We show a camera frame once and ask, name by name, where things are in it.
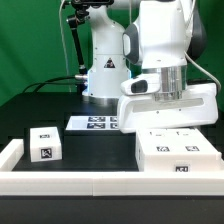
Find white marker base plate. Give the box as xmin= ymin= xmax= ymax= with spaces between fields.
xmin=66 ymin=116 xmax=118 ymax=131

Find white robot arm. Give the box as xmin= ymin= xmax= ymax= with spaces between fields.
xmin=84 ymin=0 xmax=220 ymax=133

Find grey hanging cable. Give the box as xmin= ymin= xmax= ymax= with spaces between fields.
xmin=58 ymin=0 xmax=73 ymax=94

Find white cabinet top block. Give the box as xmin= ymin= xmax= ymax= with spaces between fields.
xmin=30 ymin=127 xmax=62 ymax=162

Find black camera stand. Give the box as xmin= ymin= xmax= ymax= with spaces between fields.
xmin=65 ymin=0 xmax=93 ymax=81

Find white front fence bar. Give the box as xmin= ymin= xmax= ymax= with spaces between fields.
xmin=0 ymin=171 xmax=224 ymax=196

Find black cables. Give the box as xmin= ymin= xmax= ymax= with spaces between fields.
xmin=22 ymin=75 xmax=84 ymax=94

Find white fence bar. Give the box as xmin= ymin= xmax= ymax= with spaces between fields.
xmin=0 ymin=139 xmax=24 ymax=172
xmin=0 ymin=171 xmax=224 ymax=196

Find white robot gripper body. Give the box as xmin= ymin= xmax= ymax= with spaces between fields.
xmin=117 ymin=83 xmax=218 ymax=133

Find white cabinet body box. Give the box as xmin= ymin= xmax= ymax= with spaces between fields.
xmin=134 ymin=128 xmax=224 ymax=174

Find white left fence bar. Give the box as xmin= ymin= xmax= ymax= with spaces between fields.
xmin=0 ymin=139 xmax=24 ymax=172

